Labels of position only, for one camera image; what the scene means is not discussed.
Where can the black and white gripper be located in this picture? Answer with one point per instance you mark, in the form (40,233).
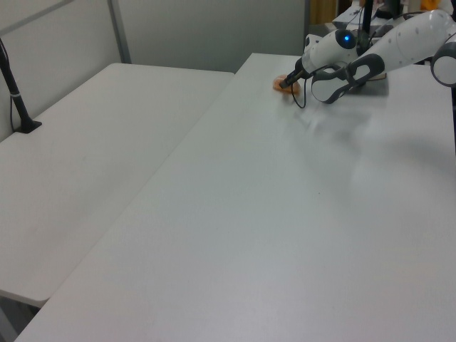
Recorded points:
(309,53)

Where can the orange sugared bread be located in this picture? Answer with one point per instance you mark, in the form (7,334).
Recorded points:
(281,89)

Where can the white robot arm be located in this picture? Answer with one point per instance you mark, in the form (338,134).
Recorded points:
(402,39)

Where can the black background pole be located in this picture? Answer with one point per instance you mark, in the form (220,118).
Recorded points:
(367,16)

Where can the white side table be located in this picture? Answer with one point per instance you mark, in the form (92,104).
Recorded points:
(89,160)

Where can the grey partition frame post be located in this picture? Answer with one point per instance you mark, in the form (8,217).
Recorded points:
(119,32)

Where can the black camera pole with base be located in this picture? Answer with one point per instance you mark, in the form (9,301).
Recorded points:
(16,96)

